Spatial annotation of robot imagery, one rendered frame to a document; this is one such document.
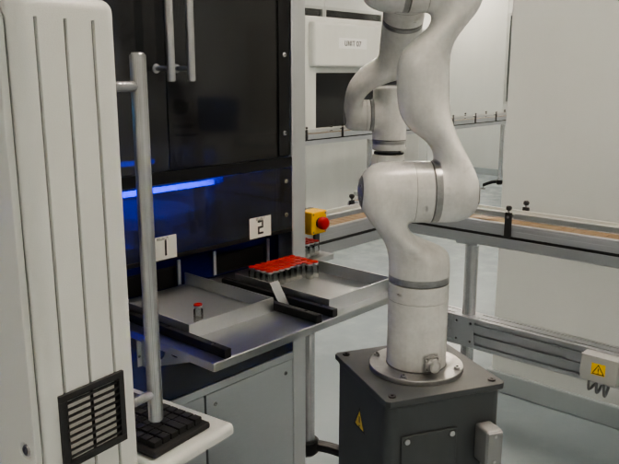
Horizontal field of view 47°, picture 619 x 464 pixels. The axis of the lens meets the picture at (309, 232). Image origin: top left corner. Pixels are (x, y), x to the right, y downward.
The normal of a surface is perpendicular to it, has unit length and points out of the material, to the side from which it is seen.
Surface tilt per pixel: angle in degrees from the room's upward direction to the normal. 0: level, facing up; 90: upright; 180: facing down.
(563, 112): 90
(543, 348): 90
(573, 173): 90
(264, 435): 90
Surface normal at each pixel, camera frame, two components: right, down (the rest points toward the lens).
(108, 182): 0.82, 0.12
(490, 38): -0.67, 0.16
